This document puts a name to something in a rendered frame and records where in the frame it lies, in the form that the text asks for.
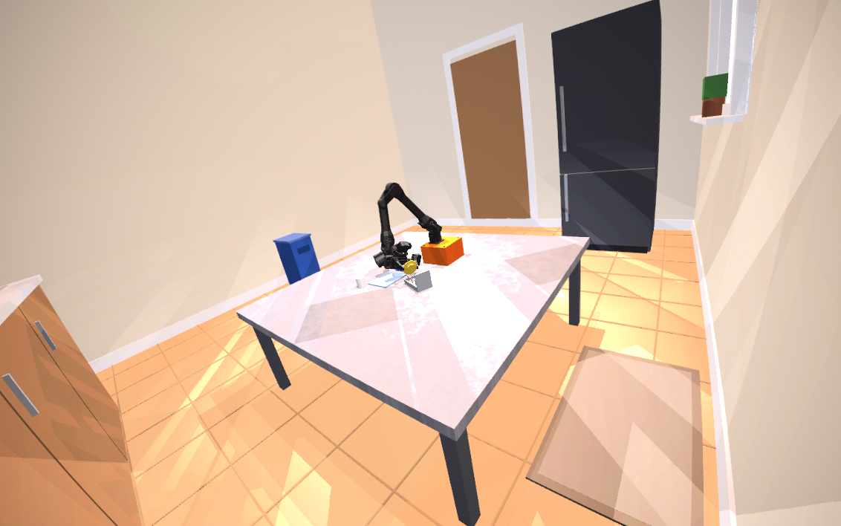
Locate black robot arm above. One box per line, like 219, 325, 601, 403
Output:
373, 183, 444, 268

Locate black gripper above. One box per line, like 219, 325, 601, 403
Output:
383, 251, 422, 270

